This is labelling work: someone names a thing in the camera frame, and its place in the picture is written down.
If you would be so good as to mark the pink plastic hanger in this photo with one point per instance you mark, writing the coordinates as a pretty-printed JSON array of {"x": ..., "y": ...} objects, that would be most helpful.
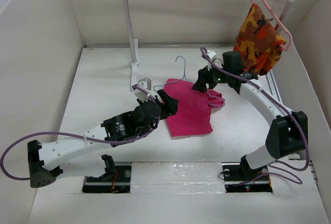
[{"x": 284, "y": 29}]

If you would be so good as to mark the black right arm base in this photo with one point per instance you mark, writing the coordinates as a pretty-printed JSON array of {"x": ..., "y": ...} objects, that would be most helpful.
[{"x": 240, "y": 178}]

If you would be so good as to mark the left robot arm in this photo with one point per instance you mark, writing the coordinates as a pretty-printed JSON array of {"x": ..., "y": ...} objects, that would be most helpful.
[{"x": 45, "y": 159}]

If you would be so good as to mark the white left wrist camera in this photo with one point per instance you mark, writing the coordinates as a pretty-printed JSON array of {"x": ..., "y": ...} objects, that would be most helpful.
[{"x": 146, "y": 85}]

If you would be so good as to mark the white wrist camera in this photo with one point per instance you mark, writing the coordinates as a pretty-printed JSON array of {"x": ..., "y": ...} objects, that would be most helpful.
[
  {"x": 146, "y": 85},
  {"x": 209, "y": 56}
]

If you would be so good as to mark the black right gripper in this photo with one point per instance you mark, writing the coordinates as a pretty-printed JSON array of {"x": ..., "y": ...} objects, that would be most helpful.
[{"x": 200, "y": 84}]

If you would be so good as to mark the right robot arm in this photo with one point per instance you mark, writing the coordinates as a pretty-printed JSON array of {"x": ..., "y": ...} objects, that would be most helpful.
[{"x": 288, "y": 130}]

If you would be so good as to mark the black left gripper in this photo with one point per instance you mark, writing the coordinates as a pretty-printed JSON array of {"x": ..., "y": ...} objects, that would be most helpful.
[{"x": 168, "y": 108}]

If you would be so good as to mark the pink trousers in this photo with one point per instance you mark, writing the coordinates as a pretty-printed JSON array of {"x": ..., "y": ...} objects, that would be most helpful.
[{"x": 194, "y": 109}]

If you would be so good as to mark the aluminium table edge rail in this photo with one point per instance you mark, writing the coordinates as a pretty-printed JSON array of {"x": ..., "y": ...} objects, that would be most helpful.
[{"x": 273, "y": 88}]

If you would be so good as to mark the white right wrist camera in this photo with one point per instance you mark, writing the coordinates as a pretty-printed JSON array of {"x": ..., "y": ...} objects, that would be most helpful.
[{"x": 209, "y": 56}]

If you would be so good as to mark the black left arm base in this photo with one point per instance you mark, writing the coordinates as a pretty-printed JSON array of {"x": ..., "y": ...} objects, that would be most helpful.
[{"x": 115, "y": 179}]

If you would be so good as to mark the orange camouflage shorts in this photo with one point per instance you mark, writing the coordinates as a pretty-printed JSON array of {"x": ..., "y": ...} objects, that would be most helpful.
[{"x": 259, "y": 44}]

